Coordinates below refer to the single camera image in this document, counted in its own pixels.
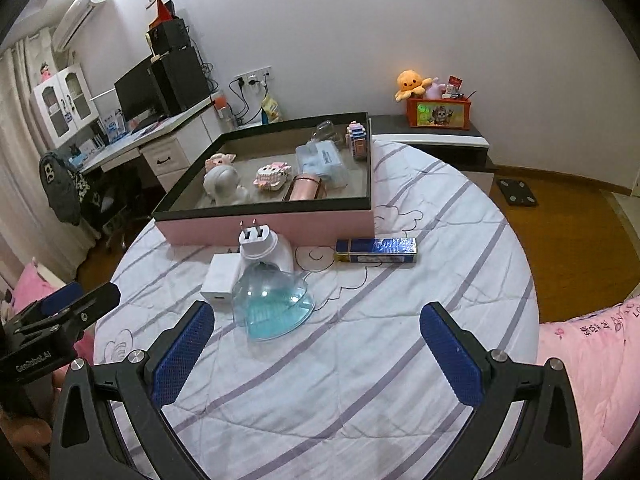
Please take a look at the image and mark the pink pig doll figure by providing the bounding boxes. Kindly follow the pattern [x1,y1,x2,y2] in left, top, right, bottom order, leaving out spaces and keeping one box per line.
[205,153,235,172]

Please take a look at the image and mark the white glass door cabinet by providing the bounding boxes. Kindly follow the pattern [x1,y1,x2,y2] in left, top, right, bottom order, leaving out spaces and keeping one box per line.
[30,64,99,148]

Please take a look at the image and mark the striped white table cloth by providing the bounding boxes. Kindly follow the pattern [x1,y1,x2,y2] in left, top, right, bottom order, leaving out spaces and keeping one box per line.
[92,138,542,480]

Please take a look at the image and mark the rose gold cup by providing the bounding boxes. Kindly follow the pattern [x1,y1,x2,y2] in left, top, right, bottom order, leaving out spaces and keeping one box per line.
[284,174,326,202]

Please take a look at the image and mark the person left hand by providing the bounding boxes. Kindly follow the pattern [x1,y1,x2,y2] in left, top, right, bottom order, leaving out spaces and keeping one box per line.
[1,412,52,479]

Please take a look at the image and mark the orange octopus plush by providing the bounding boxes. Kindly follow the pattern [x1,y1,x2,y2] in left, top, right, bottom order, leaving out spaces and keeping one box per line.
[395,70,433,102]

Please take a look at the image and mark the pink brick block figure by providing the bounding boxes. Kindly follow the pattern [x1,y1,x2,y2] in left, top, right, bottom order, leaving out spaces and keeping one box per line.
[346,122,369,162]

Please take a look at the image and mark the beige curtain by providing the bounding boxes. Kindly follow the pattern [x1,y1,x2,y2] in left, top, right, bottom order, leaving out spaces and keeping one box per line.
[1,27,96,283]

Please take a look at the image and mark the red toy storage bin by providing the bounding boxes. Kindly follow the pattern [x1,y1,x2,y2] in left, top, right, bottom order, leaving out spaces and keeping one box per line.
[406,98,472,130]

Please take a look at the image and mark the low black white cabinet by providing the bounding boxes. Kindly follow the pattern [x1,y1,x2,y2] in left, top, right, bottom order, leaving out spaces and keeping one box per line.
[369,115,496,194]

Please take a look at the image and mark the wall power strip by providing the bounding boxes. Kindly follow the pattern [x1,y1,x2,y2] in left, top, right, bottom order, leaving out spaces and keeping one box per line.
[235,66,274,84]

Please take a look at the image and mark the white plug night light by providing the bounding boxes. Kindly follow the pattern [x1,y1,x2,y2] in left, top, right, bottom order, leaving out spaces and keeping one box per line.
[239,223,294,273]

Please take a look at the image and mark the black office chair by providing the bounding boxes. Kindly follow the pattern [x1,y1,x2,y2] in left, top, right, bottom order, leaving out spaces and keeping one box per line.
[80,168,151,252]

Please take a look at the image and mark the black speaker box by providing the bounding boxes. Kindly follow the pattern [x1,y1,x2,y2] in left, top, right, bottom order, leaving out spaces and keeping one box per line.
[146,18,191,55]

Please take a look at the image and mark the black bathroom scale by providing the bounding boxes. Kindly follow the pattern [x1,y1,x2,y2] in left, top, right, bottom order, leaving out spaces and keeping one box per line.
[497,178,538,207]

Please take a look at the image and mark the clear plastic wipes box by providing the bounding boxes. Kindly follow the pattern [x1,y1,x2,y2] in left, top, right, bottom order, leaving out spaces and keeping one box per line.
[295,140,349,188]

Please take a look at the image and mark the white computer desk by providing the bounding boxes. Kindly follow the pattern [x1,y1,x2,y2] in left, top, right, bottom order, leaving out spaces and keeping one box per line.
[81,94,224,192]

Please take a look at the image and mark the pink black storage box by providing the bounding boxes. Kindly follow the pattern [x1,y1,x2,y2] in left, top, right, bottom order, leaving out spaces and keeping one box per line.
[153,112,374,246]

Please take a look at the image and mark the pink quilt with writing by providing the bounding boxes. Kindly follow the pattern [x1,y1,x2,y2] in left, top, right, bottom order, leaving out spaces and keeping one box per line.
[537,297,640,479]

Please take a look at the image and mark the yellow snack bag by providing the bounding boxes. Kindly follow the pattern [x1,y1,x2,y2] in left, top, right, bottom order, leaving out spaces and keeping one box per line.
[262,94,282,125]

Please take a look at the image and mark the pink bed blanket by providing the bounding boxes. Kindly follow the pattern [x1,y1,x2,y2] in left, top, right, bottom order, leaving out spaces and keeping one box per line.
[1,261,99,403]

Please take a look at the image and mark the clear glass jar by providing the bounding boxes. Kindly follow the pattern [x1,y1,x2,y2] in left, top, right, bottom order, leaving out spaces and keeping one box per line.
[310,120,344,146]

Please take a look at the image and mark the clear heart blue container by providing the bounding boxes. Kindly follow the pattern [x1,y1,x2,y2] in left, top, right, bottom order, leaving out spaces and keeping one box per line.
[231,262,316,341]

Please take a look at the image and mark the white power adapter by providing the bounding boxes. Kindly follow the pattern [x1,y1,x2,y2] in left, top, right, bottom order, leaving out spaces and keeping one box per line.
[200,252,242,306]

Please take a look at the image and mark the white astronaut figure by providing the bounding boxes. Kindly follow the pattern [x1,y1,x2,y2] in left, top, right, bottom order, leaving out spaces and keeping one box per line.
[203,165,250,207]

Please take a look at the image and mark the white air conditioner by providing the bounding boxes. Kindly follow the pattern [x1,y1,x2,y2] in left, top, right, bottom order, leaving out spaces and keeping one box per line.
[52,0,105,52]

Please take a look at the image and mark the small pink bear figure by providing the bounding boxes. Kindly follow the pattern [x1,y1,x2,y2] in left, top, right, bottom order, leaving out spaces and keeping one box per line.
[253,162,292,192]

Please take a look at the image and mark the black computer monitor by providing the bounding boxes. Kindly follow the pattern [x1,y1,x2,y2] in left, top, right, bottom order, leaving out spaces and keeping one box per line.
[114,56,162,122]

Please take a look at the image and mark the blue gold rectangular box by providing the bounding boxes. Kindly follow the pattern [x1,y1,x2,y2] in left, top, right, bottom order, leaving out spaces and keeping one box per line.
[334,237,418,263]

